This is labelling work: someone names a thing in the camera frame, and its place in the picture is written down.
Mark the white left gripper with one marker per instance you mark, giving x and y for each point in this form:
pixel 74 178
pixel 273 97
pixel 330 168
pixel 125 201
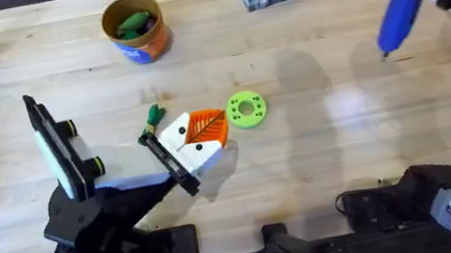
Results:
pixel 130 166

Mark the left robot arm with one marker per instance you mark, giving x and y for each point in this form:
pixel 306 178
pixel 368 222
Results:
pixel 85 226

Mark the green vegetable toy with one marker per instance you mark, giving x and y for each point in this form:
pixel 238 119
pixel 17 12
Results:
pixel 154 116

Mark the green disc with holes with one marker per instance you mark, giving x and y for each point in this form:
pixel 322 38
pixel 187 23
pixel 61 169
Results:
pixel 239 117

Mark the brown tub with toys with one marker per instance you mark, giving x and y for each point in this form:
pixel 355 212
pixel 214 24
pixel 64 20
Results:
pixel 143 43

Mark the black upright wrist plate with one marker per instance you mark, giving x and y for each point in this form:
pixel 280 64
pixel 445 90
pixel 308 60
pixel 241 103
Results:
pixel 57 147

